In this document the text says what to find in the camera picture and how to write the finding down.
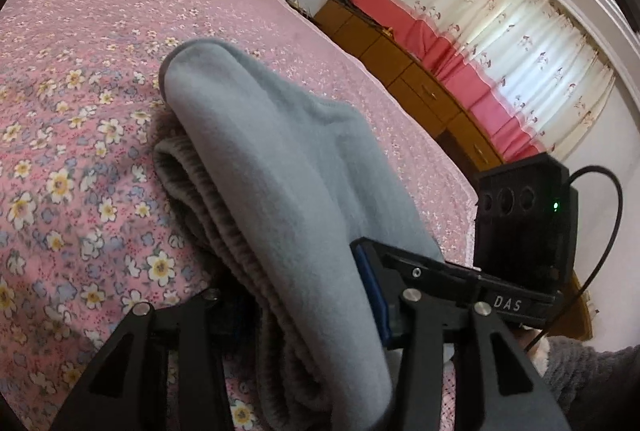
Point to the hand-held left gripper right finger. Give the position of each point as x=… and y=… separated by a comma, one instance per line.
x=382, y=321

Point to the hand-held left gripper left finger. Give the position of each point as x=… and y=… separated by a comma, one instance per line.
x=227, y=323

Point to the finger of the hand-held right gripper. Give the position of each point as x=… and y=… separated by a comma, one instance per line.
x=430, y=276

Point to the grey pants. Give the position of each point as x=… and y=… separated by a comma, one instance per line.
x=280, y=161

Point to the person's right forearm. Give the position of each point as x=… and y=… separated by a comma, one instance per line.
x=590, y=371

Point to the long wooden cabinet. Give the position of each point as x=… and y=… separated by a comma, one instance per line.
x=400, y=56

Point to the cream and red floral curtain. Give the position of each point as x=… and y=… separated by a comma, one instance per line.
x=500, y=11

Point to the dark cloth pile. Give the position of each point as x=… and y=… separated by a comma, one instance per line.
x=360, y=11

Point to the pink floral bed cover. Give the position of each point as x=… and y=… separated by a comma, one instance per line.
x=100, y=61

